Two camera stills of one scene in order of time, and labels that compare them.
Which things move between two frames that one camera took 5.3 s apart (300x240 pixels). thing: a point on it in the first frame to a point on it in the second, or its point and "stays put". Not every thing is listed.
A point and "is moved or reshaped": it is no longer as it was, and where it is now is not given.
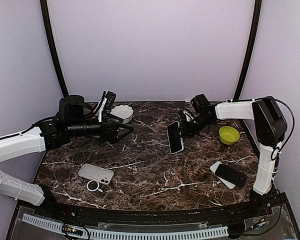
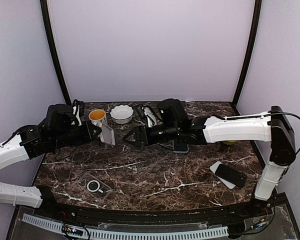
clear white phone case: (94, 173) is moved or reshaped
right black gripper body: (194, 128) to (151, 139)
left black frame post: (51, 37) stays put
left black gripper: (112, 137) to (89, 136)
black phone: (234, 176) stays put
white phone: (213, 167) stays put
